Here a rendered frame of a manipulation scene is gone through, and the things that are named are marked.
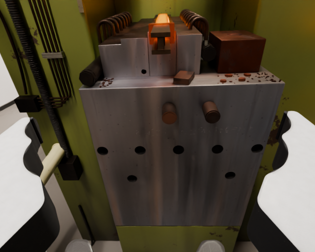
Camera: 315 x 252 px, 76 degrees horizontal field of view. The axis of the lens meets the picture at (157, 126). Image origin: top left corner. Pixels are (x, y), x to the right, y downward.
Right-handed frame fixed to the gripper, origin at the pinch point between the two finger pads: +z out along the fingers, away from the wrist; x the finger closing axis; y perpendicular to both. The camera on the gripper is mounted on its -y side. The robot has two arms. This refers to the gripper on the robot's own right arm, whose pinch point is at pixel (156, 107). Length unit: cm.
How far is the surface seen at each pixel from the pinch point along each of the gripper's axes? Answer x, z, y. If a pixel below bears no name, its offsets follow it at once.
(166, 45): 0.8, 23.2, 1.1
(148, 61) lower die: -2.9, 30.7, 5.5
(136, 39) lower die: -4.8, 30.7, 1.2
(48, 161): -36, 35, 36
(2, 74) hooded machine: -187, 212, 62
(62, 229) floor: -58, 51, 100
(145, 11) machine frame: -7, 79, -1
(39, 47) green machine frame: -33, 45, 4
